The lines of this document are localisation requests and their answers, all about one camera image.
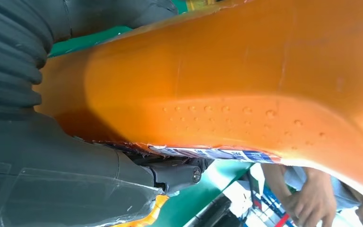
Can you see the person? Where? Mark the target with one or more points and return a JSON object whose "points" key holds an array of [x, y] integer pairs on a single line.
{"points": [[344, 194]]}

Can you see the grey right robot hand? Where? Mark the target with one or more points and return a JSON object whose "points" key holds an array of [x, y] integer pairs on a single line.
{"points": [[43, 181]]}

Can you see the yellow plastic sheet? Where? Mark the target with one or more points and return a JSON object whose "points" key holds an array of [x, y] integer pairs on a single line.
{"points": [[144, 216]]}

